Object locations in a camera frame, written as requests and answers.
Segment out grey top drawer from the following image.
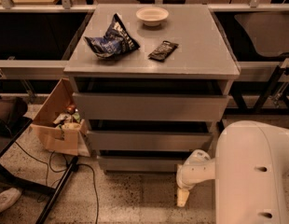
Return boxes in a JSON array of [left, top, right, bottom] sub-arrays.
[[73, 92, 228, 122]]

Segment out white bowl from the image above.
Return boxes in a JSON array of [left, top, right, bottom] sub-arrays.
[[136, 7, 169, 27]]

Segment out black table leg frame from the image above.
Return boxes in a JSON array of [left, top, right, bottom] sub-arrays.
[[0, 117, 78, 224]]

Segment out grey drawer cabinet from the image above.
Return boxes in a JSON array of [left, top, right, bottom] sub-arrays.
[[64, 5, 240, 172]]

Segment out black snack bar wrapper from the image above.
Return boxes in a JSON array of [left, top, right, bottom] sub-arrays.
[[148, 40, 178, 62]]

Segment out grey bottom drawer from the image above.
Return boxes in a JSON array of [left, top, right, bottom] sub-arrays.
[[97, 156, 184, 173]]

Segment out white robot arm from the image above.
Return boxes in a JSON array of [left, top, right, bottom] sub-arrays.
[[176, 120, 289, 224]]

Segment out blue chip bag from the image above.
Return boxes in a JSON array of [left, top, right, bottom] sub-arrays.
[[84, 13, 140, 59]]

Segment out black floor cable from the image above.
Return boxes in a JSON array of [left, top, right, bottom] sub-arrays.
[[14, 140, 100, 224]]

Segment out grey middle drawer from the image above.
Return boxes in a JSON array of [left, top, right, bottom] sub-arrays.
[[88, 131, 213, 152]]

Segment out cardboard box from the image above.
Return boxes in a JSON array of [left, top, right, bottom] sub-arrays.
[[31, 78, 91, 157]]

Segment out items in cardboard box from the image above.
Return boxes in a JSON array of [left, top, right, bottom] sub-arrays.
[[52, 104, 81, 130]]

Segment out white shoe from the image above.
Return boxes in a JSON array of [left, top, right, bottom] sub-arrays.
[[0, 188, 22, 214]]

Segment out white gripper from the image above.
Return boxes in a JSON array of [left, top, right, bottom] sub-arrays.
[[176, 149, 215, 207]]

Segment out grey chair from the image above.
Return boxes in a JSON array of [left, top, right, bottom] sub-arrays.
[[235, 11, 289, 113]]

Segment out dark bag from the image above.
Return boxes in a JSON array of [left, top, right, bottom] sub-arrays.
[[0, 97, 32, 137]]

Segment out grey drawer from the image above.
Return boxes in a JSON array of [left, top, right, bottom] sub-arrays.
[[73, 92, 228, 122], [97, 156, 184, 173], [88, 131, 213, 152]]

